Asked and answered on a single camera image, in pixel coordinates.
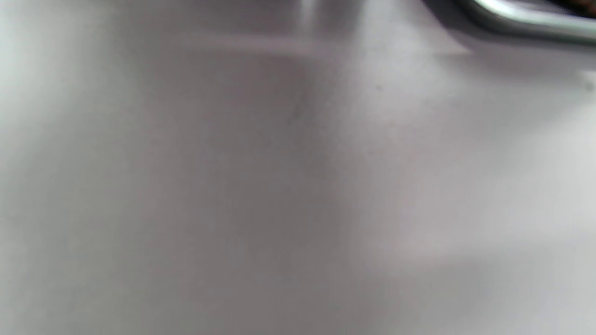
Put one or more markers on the silver baking tray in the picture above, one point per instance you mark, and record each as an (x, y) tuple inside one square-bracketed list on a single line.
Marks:
[(521, 21)]

